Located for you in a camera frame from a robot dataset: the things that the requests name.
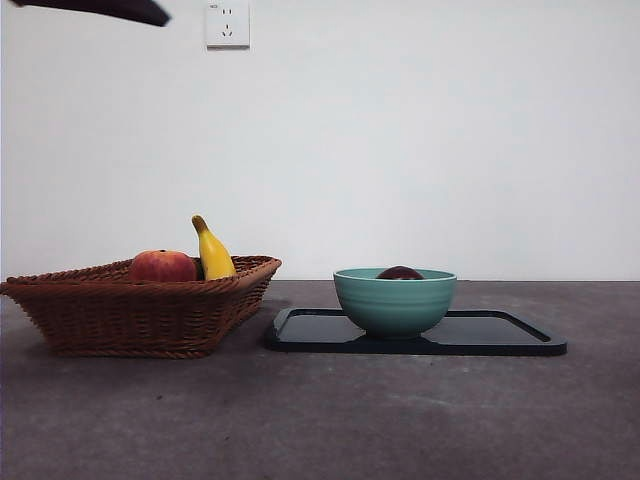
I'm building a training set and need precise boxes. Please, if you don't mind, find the dark purple plum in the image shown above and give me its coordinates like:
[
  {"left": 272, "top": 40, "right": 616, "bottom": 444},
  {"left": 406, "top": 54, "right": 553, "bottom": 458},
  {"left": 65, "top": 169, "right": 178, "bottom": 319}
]
[{"left": 375, "top": 265, "right": 425, "bottom": 281}]

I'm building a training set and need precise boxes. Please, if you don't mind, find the teal ribbed bowl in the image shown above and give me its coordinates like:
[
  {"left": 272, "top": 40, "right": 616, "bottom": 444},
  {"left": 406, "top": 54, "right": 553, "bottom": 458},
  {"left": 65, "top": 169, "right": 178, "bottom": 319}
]
[{"left": 333, "top": 267, "right": 458, "bottom": 342}]

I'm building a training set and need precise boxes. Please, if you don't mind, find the yellow banana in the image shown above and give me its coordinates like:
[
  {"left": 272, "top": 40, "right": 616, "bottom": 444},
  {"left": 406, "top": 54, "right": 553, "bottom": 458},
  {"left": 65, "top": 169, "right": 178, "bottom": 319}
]
[{"left": 191, "top": 214, "right": 237, "bottom": 281}]

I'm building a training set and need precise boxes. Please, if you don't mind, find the red orange peach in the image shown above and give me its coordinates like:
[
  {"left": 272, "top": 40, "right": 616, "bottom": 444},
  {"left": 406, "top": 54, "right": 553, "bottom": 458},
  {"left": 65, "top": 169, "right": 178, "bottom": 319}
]
[{"left": 128, "top": 249, "right": 199, "bottom": 283}]

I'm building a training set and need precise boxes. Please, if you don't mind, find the brown wicker basket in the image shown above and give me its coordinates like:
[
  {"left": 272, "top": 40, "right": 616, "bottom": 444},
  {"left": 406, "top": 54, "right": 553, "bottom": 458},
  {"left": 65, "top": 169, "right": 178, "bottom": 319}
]
[{"left": 0, "top": 254, "right": 283, "bottom": 360}]

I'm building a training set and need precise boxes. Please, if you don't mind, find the dark rectangular tray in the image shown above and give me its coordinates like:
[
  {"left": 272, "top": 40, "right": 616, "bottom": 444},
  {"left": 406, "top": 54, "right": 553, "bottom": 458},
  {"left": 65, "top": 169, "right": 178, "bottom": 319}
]
[{"left": 263, "top": 307, "right": 569, "bottom": 357}]

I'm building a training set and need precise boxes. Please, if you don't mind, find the white wall socket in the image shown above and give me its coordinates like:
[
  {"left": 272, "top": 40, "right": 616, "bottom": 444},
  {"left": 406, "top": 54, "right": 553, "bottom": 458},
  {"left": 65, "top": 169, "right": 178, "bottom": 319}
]
[{"left": 206, "top": 1, "right": 251, "bottom": 51}]

